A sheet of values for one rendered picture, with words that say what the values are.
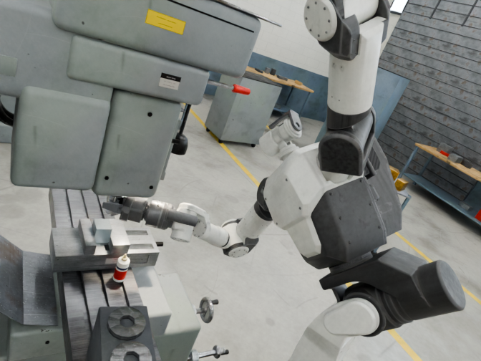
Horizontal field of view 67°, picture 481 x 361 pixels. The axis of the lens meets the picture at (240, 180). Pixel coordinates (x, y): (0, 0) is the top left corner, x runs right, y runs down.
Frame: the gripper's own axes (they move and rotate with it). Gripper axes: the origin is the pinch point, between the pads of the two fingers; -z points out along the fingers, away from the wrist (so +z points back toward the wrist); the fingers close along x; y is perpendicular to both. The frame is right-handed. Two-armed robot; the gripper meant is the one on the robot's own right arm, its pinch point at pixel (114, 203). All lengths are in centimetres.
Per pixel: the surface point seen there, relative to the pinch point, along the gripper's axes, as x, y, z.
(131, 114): 11.0, -33.6, 0.3
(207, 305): -22, 55, 48
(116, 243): -1.2, 16.4, 3.6
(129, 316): 35.6, 7.8, 14.3
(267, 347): -69, 124, 111
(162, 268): -121, 123, 30
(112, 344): 43.3, 8.9, 12.2
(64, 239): -1.8, 20.3, -13.0
